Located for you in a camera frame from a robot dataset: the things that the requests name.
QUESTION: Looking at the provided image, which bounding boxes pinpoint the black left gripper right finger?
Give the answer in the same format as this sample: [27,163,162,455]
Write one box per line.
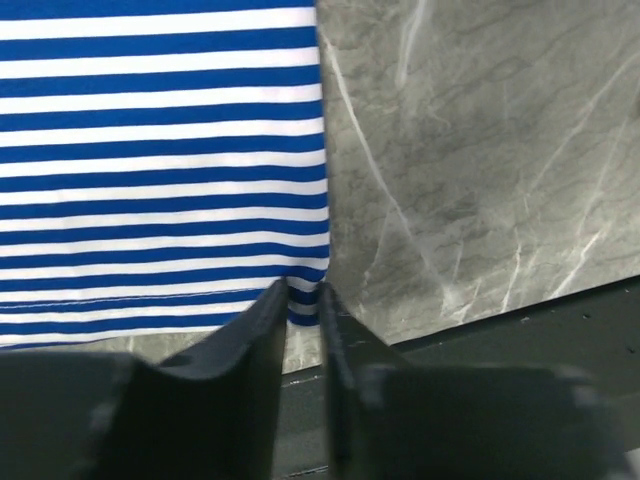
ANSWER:
[319,285,618,479]

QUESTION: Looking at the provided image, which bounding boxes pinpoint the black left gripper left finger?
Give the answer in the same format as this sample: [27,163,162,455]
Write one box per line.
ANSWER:
[1,280,288,479]

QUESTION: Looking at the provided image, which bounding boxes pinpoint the blue white striped tank top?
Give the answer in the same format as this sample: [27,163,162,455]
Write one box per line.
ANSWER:
[1,1,330,348]

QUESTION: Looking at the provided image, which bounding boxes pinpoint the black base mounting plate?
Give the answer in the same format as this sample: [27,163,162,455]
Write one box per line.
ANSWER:
[272,277,639,479]

